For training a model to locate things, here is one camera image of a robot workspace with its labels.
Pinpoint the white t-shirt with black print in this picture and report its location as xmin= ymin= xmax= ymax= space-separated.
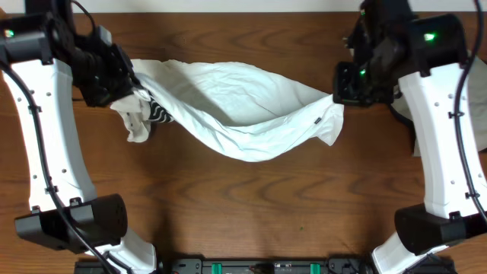
xmin=110 ymin=59 xmax=344 ymax=162

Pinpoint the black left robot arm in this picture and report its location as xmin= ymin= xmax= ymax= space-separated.
xmin=1 ymin=0 xmax=158 ymax=273

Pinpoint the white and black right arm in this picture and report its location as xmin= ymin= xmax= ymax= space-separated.
xmin=333 ymin=0 xmax=486 ymax=273

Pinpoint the grey garment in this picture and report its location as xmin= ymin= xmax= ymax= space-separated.
xmin=389 ymin=57 xmax=486 ymax=157

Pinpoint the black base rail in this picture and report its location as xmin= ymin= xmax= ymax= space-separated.
xmin=74 ymin=257 xmax=376 ymax=274

